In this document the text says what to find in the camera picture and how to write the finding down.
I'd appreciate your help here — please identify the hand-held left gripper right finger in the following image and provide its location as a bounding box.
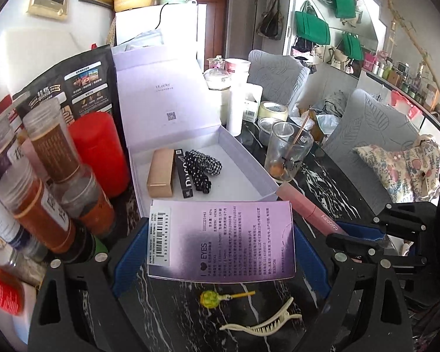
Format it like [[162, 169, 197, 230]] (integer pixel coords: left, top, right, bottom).
[[293, 223, 415, 352]]

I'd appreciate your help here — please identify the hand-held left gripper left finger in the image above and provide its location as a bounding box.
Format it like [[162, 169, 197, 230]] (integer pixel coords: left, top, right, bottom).
[[27, 217, 151, 352]]

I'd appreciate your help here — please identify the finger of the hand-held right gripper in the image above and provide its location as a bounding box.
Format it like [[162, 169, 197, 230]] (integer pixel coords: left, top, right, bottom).
[[337, 202, 440, 242], [326, 233, 440, 268]]

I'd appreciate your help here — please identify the cream hair claw clip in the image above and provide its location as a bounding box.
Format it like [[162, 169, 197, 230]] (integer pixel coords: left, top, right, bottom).
[[219, 297, 303, 336]]

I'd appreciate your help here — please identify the yellow hair pin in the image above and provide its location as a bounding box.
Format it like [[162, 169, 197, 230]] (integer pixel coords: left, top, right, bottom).
[[200, 290, 256, 309]]

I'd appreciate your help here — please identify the gold rectangular box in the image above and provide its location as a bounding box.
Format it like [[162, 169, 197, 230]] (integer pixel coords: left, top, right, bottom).
[[147, 148, 176, 198]]

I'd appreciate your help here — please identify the purple cosmetics box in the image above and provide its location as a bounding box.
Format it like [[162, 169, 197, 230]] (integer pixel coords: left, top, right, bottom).
[[148, 200, 296, 281]]

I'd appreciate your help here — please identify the black slim cosmetics box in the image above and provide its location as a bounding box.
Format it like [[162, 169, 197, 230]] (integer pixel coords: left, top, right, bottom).
[[173, 148, 194, 199]]

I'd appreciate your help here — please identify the black white patterned scrunchie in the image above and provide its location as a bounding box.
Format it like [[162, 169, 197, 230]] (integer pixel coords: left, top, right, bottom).
[[183, 150, 224, 195]]

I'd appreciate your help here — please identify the lavender gift box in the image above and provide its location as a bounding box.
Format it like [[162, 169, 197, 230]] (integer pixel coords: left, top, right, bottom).
[[112, 46, 279, 217]]

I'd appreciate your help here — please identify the green tin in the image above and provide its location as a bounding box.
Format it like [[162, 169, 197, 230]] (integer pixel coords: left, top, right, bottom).
[[90, 233, 109, 257]]

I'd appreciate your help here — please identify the floral cushion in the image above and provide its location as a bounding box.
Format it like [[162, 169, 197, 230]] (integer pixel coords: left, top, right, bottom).
[[354, 139, 440, 204]]

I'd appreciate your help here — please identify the clear glass cup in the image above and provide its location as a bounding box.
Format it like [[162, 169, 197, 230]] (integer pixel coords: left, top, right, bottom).
[[265, 122, 314, 182]]

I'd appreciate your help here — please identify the grey padded chair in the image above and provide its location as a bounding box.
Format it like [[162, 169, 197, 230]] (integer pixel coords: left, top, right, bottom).
[[323, 88, 422, 204]]

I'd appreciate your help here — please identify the red canister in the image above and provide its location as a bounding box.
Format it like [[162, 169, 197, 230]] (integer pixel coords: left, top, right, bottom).
[[69, 112, 131, 199]]

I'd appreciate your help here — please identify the wooden stick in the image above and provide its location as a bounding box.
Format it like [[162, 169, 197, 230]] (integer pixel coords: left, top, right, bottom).
[[280, 114, 310, 162]]

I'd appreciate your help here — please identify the pile of crumpled plastic bags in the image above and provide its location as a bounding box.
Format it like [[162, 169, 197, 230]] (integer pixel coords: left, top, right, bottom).
[[290, 92, 349, 143]]

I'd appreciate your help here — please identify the red plastic container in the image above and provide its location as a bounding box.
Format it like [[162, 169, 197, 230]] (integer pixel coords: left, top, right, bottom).
[[390, 90, 424, 120]]

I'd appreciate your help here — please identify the cluster of clear spice jars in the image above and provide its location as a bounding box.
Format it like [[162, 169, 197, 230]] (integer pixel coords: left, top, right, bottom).
[[0, 97, 116, 287]]

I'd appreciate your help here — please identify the red label seasoning bottle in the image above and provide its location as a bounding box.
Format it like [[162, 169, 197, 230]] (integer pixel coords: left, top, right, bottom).
[[0, 262, 26, 316]]

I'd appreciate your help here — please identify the metal cup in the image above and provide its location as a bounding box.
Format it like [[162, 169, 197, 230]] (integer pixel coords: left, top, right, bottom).
[[257, 117, 279, 145]]

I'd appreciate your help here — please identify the beige tape roll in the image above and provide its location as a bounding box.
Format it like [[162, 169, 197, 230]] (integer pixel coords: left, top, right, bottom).
[[257, 101, 289, 121]]

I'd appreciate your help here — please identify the row of shelf bottles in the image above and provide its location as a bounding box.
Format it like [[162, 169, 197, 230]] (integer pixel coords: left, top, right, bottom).
[[363, 51, 440, 118]]

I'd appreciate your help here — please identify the white cylindrical tube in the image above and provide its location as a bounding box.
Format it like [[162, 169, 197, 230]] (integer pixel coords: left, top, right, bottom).
[[226, 73, 250, 137]]

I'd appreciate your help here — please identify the white medicine box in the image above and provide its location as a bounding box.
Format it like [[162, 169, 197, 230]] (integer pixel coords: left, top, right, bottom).
[[242, 84, 263, 121]]

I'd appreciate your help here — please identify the grey patterned pillow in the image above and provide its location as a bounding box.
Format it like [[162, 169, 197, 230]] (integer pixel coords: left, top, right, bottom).
[[247, 49, 310, 107]]

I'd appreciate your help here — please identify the black printed food bag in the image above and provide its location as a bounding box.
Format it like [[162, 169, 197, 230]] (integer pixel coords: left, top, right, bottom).
[[16, 44, 129, 147]]

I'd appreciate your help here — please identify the bamboo pole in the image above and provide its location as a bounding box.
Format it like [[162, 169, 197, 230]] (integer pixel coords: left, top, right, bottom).
[[379, 0, 440, 114]]

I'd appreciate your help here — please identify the pink paper cup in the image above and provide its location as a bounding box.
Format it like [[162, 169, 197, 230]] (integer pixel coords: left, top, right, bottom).
[[224, 59, 252, 76]]

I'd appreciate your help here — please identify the green tote bag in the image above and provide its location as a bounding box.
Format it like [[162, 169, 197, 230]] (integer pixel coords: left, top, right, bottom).
[[294, 2, 331, 46]]

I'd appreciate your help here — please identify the clear plastic zip bag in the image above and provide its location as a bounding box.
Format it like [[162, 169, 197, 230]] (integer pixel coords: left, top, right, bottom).
[[125, 29, 162, 50]]

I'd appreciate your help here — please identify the white cutting board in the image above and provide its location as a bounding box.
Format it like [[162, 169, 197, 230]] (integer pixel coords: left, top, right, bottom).
[[0, 29, 85, 92]]

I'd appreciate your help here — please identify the brown hanging bag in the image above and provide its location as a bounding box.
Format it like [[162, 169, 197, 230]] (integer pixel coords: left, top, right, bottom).
[[257, 0, 283, 41]]

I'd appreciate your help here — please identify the white refrigerator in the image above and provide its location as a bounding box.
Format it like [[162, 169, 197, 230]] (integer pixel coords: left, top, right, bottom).
[[114, 2, 208, 74]]

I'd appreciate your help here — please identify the brown wooden door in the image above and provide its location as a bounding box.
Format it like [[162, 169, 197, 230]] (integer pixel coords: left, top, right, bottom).
[[192, 0, 230, 70]]

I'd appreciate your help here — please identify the black power cable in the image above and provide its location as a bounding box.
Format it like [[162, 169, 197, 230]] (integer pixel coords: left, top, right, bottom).
[[156, 3, 169, 30]]

